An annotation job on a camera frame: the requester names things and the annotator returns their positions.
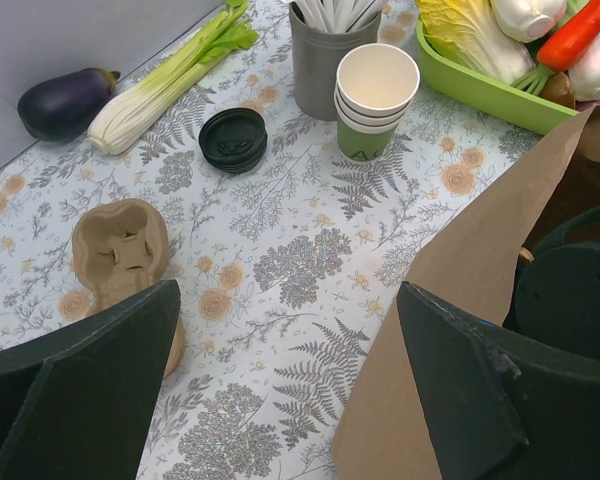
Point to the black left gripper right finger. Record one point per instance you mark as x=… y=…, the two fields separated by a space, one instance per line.
x=499 y=405

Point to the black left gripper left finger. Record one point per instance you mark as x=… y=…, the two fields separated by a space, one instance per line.
x=77 y=403

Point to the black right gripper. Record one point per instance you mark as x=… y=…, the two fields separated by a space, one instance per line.
x=556 y=296

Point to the brown paper bag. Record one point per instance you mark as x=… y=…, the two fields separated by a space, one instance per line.
x=470 y=264

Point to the brown cardboard cup carrier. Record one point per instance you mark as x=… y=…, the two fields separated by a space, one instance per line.
x=119 y=249

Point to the green plastic tray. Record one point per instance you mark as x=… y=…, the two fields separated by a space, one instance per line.
x=485 y=94

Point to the orange toy carrot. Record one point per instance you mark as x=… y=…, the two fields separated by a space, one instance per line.
x=563 y=49

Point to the floral patterned table mat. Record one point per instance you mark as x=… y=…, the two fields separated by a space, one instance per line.
x=286 y=271

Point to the large toy napa cabbage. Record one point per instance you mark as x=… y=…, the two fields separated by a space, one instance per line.
x=527 y=20

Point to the stack of paper cups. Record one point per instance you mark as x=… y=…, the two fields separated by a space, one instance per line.
x=375 y=84

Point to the green white toy leek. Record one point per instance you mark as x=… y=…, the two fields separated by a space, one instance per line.
x=126 y=117

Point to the purple toy eggplant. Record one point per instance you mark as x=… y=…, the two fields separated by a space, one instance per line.
x=62 y=108

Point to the stack of black lids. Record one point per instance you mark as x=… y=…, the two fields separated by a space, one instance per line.
x=234 y=140

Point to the brown cup with straws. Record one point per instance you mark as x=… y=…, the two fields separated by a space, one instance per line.
x=316 y=56

